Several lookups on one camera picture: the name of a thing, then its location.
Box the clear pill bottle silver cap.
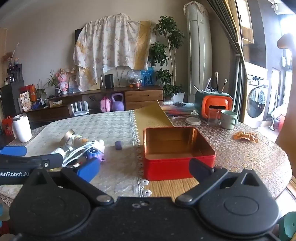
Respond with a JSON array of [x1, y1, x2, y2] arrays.
[[53, 145, 75, 161]]

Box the round white lid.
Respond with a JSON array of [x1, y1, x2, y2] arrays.
[[185, 117, 201, 126]]

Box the floral cloth cover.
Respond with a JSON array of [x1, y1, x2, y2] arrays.
[[73, 14, 156, 91]]

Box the printed snack box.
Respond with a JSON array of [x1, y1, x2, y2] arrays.
[[19, 91, 32, 112]]

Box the green plastic chair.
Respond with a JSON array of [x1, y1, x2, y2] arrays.
[[277, 211, 296, 241]]

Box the pink toy suitcase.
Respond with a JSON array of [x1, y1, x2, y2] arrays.
[[100, 96, 112, 113]]

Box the white tumbler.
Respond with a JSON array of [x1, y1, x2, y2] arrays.
[[12, 113, 32, 143]]

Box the white bottle gold cap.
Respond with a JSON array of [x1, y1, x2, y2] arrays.
[[60, 130, 89, 147]]

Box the orange green desk organizer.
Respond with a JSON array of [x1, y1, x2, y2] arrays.
[[194, 90, 234, 119]]

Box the red tin box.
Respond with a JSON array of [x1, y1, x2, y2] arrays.
[[143, 126, 216, 181]]

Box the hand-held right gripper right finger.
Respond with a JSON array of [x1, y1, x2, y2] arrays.
[[175, 159, 265, 205]]

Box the wooden television cabinet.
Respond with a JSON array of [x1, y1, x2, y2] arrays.
[[23, 84, 165, 122]]

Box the standing air conditioner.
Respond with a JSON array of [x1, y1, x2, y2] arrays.
[[184, 1, 213, 99]]

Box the grey curtain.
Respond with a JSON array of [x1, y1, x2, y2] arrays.
[[207, 0, 247, 124]]

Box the pale green mug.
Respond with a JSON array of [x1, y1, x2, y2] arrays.
[[221, 110, 238, 130]]

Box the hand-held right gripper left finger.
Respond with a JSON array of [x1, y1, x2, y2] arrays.
[[22, 159, 114, 205]]

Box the cream lace-edged tablecloth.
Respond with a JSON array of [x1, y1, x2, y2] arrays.
[[0, 110, 152, 207]]

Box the clear drinking glass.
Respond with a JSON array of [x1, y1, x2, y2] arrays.
[[207, 108, 221, 127]]

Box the white washing machine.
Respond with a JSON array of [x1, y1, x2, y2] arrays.
[[244, 61, 270, 128]]

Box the floral plastic tablecloth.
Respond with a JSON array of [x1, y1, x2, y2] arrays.
[[30, 109, 292, 204]]

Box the white handled scissors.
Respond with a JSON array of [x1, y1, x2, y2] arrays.
[[62, 141, 94, 165]]

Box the red gift bag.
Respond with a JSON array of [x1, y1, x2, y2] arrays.
[[2, 115, 15, 135]]

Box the tall green potted plant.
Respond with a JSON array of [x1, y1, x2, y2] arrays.
[[148, 16, 186, 102]]

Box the purple kettlebell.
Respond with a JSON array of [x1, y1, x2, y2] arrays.
[[111, 93, 125, 111]]

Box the white router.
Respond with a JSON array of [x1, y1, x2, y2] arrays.
[[70, 101, 90, 116]]

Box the stack of flat books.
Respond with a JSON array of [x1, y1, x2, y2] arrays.
[[161, 101, 197, 116]]

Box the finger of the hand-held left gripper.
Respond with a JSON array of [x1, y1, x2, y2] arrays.
[[0, 154, 64, 169], [0, 146, 27, 157]]

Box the blue printed box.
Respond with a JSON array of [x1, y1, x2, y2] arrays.
[[141, 67, 154, 87]]

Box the orange paper bag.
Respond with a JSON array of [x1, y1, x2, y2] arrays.
[[25, 84, 38, 102]]

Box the clear plastic bag with fruit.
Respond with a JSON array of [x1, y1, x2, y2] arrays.
[[126, 70, 143, 89]]

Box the vase with dried flowers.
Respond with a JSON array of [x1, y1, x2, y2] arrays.
[[2, 43, 20, 68]]

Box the orange snack wrapper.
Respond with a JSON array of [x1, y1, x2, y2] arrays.
[[233, 131, 258, 143]]

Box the black coffee machine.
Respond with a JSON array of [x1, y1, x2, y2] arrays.
[[6, 63, 24, 83]]

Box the yellow table runner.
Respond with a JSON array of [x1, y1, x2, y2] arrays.
[[129, 100, 201, 197]]

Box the black television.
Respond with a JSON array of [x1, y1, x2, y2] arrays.
[[75, 28, 84, 48]]

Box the white plant pot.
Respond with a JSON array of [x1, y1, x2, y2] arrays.
[[172, 92, 185, 104]]

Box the small potted plant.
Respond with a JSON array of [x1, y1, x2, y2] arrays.
[[45, 71, 63, 97]]

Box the pink doll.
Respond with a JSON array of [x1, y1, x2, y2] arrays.
[[58, 68, 70, 94]]

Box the black cabinet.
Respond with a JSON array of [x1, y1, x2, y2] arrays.
[[0, 80, 25, 119]]

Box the purple rubber toy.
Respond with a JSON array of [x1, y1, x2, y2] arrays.
[[86, 146, 106, 163]]

